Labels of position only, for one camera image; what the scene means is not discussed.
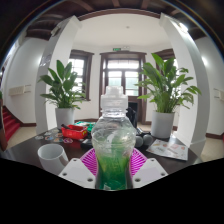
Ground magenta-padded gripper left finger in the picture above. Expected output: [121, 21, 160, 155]
[57, 147, 100, 190]

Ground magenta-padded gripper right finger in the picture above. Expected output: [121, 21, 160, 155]
[129, 147, 169, 190]

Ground clear plastic drink bottle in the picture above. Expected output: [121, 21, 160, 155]
[90, 85, 137, 191]

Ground printed paper leaflet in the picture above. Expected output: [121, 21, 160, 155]
[145, 138, 190, 162]

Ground white ceramic mug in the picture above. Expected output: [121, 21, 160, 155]
[36, 143, 70, 176]

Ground grey round dumbbell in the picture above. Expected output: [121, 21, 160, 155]
[134, 132, 155, 150]

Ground red plastic box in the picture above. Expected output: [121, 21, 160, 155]
[60, 123, 89, 141]

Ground group of round stickers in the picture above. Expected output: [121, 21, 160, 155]
[34, 130, 75, 145]

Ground green packet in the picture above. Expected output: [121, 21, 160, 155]
[74, 120, 98, 133]

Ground black upright device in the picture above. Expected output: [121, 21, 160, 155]
[125, 106, 139, 130]

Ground large potted plant white pot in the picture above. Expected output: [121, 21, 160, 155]
[135, 52, 203, 140]

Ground potted leafy plant white pot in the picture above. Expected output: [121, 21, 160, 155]
[37, 59, 88, 130]

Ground dark framed window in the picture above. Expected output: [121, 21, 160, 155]
[68, 49, 96, 102]
[152, 48, 177, 72]

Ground white wall radiator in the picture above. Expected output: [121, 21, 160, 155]
[8, 83, 33, 97]

